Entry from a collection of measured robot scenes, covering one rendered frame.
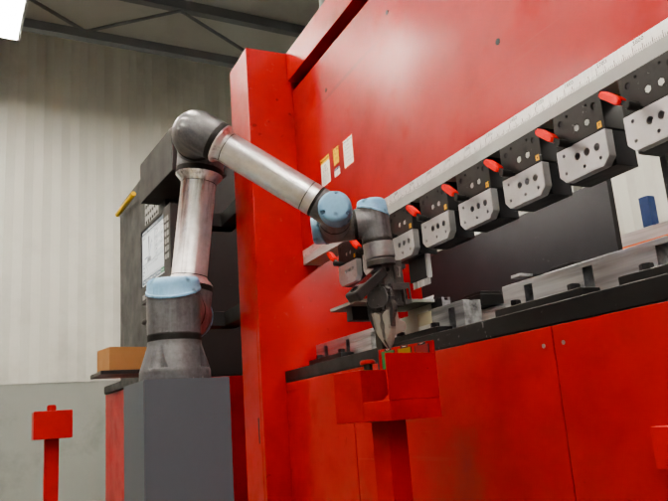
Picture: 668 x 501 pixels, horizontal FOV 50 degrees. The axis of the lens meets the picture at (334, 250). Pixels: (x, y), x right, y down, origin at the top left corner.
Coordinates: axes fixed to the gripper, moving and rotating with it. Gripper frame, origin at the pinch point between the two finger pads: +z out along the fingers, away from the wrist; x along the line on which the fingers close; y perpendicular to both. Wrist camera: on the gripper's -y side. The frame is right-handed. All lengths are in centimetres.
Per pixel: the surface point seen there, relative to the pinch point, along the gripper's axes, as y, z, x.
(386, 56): 49, -97, 32
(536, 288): 29.3, -7.8, -23.3
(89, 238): 189, -199, 698
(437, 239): 38.1, -29.0, 13.2
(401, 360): -0.9, 4.5, -5.0
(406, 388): -0.7, 10.9, -5.0
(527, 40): 31, -68, -33
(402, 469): 0.6, 29.2, 2.0
